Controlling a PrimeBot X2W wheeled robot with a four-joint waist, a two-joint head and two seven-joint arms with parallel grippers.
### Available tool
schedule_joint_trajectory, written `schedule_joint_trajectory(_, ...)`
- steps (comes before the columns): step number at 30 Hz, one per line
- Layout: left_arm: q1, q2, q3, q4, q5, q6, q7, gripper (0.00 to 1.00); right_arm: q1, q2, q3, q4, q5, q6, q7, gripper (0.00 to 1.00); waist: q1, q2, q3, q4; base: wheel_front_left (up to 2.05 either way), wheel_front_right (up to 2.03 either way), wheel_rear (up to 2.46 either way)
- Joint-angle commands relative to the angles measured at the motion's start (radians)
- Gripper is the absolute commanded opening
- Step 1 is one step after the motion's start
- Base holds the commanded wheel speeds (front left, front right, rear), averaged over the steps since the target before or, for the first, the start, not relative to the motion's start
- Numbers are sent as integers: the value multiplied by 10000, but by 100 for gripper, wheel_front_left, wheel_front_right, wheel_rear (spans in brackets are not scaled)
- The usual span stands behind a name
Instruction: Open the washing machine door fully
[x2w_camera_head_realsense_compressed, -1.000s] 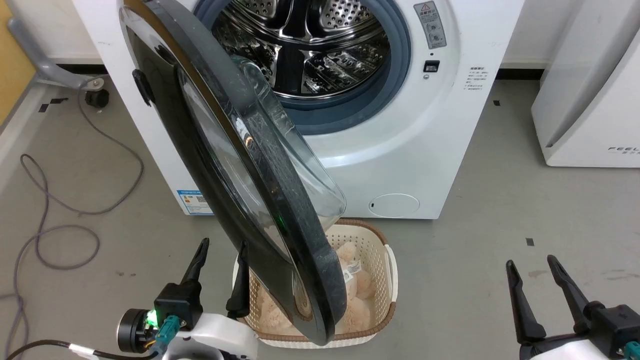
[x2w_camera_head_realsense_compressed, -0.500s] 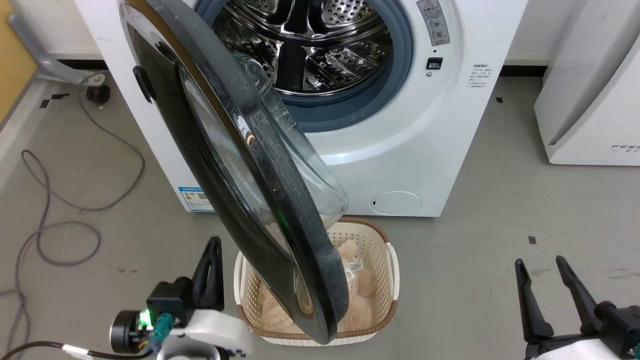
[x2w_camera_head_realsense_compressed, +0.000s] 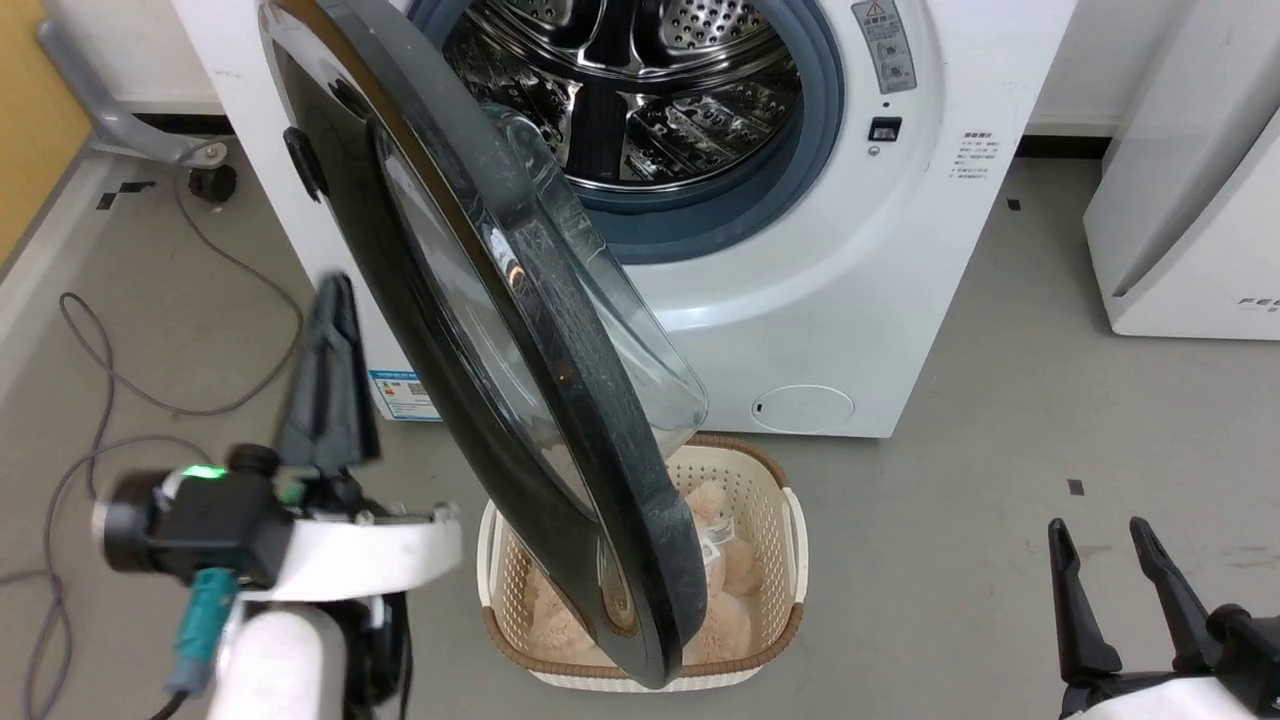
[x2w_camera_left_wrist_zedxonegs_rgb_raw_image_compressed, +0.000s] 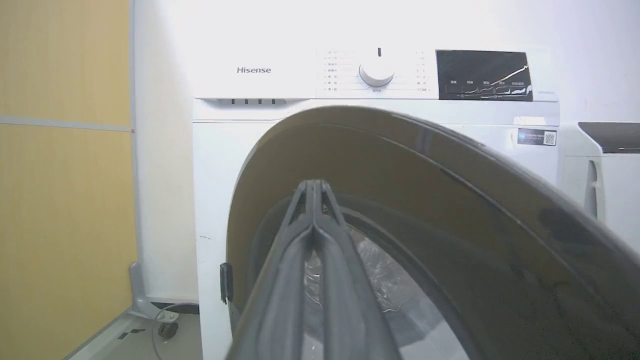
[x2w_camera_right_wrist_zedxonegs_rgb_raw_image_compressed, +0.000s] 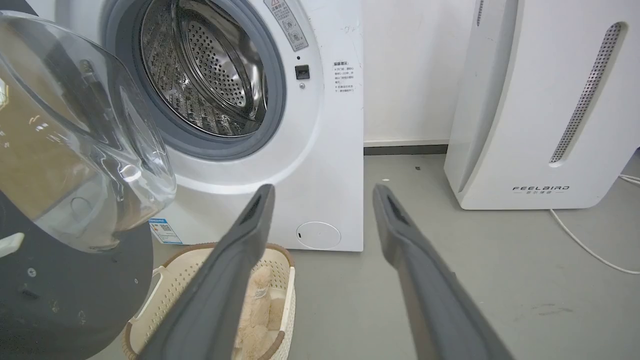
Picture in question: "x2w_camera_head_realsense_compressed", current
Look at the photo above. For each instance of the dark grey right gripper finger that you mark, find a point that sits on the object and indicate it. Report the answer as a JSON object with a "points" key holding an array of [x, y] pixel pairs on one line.
{"points": [[1175, 600], [1078, 610]]}

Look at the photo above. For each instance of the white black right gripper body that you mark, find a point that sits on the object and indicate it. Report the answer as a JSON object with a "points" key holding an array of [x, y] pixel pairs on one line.
{"points": [[1240, 680]]}

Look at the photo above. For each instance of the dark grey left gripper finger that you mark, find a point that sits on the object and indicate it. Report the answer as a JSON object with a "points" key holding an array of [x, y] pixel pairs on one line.
{"points": [[352, 400], [305, 400]]}

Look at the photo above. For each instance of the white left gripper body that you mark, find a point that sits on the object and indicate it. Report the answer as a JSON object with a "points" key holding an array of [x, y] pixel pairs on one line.
{"points": [[370, 550]]}

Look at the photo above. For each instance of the black round glass washer door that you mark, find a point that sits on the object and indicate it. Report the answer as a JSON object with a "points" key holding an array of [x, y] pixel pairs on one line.
{"points": [[600, 400]]}

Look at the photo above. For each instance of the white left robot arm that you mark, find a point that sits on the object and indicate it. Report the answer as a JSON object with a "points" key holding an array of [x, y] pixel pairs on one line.
{"points": [[280, 670]]}

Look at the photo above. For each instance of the white front-load washing machine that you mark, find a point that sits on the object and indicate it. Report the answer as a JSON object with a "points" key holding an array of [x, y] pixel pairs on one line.
{"points": [[860, 300]]}

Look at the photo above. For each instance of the black door latch socket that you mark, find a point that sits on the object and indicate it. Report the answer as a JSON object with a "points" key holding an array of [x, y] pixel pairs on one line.
{"points": [[885, 129]]}

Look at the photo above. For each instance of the blue energy label sticker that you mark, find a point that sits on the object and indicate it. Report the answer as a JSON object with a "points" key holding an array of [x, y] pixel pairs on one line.
{"points": [[400, 398]]}

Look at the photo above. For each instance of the black caster wheel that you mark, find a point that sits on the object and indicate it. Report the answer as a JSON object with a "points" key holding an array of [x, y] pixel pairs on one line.
{"points": [[213, 184]]}

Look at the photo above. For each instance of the cream perforated laundry basket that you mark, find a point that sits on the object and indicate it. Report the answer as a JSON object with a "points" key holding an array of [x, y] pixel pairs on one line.
{"points": [[772, 520]]}

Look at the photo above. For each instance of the round white filter cover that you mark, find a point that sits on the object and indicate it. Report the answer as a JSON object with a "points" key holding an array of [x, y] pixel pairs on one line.
{"points": [[803, 409]]}

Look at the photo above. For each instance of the beige plush toy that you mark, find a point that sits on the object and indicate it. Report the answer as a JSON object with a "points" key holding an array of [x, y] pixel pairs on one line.
{"points": [[735, 620]]}

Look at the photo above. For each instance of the grey metal chair leg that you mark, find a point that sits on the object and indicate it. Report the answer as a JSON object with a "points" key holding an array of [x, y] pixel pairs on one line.
{"points": [[110, 115]]}

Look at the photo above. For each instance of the white toy tag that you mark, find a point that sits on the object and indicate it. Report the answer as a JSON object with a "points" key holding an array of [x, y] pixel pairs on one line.
{"points": [[717, 540]]}

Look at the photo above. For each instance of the white appliance cabinet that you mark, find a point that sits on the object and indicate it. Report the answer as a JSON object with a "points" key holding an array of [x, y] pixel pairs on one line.
{"points": [[1190, 230]]}

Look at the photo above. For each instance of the grey warning label sticker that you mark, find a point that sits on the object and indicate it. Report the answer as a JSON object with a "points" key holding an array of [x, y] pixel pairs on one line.
{"points": [[885, 45]]}

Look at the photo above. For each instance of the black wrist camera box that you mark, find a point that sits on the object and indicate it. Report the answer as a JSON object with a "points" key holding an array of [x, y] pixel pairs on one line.
{"points": [[200, 520]]}

